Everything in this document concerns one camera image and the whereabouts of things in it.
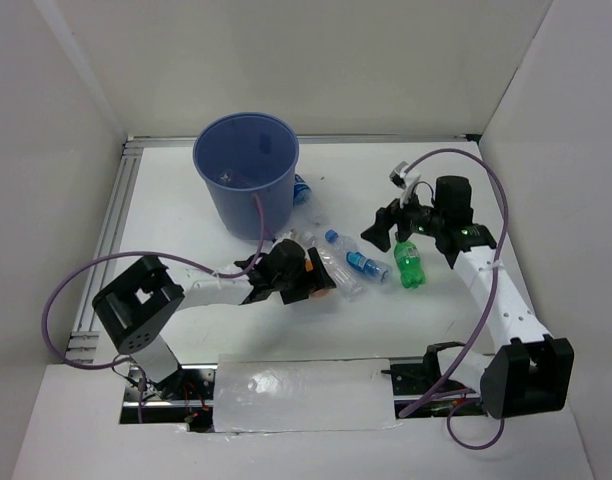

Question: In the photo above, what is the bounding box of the orange juice bottle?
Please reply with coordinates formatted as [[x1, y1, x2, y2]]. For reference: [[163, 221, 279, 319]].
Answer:
[[305, 249, 337, 299]]

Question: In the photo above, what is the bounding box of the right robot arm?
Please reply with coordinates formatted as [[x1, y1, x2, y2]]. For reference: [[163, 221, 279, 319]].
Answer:
[[361, 171, 574, 419]]

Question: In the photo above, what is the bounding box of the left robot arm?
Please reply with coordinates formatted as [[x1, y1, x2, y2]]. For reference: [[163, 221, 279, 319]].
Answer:
[[92, 239, 336, 399]]

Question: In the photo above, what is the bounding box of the clear bottle blue cap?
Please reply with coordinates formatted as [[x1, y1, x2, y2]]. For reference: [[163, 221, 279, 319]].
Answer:
[[324, 229, 392, 285]]

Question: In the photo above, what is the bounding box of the blue label bottle behind bin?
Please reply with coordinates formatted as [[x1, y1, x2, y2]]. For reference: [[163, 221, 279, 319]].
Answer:
[[293, 174, 312, 207]]

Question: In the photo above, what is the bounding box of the clear crushed bottle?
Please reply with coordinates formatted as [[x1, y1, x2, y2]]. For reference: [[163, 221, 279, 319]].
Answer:
[[218, 169, 237, 185]]

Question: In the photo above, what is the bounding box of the green soda bottle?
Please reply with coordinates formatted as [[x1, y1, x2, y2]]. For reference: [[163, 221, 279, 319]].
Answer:
[[394, 241, 426, 289]]

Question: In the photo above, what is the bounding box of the back aluminium rail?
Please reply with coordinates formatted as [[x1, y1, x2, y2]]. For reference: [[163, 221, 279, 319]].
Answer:
[[125, 134, 482, 148]]

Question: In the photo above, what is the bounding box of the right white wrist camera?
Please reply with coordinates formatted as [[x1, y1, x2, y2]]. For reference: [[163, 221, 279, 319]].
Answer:
[[389, 162, 421, 208]]

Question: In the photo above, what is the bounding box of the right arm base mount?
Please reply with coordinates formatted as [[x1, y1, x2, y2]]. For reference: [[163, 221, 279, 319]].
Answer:
[[381, 358, 485, 419]]

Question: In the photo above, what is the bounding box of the clear bottle white cap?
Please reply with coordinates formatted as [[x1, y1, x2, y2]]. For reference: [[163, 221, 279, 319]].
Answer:
[[298, 231, 364, 301]]

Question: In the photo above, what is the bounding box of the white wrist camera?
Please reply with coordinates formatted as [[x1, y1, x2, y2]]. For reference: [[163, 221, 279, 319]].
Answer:
[[389, 162, 421, 208], [282, 229, 305, 244]]

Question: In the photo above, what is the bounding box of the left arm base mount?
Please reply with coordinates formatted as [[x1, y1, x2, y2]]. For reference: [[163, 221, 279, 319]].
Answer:
[[118, 364, 218, 433]]

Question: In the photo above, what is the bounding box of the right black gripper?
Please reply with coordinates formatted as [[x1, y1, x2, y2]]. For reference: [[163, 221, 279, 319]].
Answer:
[[360, 182, 445, 252]]

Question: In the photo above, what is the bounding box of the clear bottle black cap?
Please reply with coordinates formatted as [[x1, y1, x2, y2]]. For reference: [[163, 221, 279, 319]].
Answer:
[[231, 172, 259, 190]]

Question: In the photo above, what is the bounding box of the left aluminium rail frame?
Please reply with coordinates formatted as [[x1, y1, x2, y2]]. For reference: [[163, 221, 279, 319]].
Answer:
[[65, 141, 143, 364]]

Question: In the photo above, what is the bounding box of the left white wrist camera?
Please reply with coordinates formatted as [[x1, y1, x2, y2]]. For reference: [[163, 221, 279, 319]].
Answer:
[[282, 229, 305, 244]]

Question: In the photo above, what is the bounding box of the blue plastic bin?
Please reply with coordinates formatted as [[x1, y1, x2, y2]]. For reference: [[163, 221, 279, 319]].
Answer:
[[192, 112, 299, 241]]

